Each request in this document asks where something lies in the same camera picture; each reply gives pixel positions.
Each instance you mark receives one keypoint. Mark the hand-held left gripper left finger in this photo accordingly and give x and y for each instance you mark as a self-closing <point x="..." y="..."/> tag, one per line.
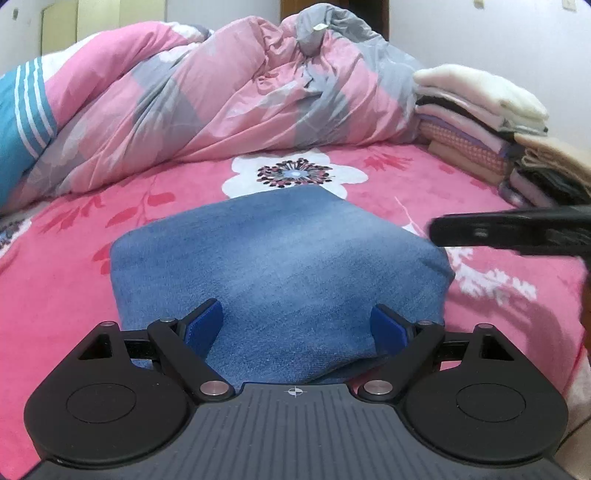
<point x="205" y="325"/>

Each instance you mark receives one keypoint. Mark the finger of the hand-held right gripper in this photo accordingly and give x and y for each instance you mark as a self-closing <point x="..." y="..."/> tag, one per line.
<point x="508" y="230"/>

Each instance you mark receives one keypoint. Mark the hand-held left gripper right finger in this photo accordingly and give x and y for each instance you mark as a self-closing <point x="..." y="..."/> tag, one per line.
<point x="385" y="330"/>

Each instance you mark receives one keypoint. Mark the blue jeans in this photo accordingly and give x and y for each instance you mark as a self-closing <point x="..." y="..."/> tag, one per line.
<point x="277" y="277"/>

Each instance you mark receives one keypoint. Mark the stack of folded clothes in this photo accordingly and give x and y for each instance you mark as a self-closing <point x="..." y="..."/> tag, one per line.
<point x="498" y="134"/>

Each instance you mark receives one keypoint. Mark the pink floral blanket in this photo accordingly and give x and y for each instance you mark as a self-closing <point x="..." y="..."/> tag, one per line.
<point x="461" y="207"/>

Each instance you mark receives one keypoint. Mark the pink grey teal quilt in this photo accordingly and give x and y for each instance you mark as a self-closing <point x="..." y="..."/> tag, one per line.
<point x="207" y="106"/>

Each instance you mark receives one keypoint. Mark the pale yellow wall panel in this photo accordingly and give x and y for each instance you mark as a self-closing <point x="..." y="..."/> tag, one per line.
<point x="83" y="21"/>

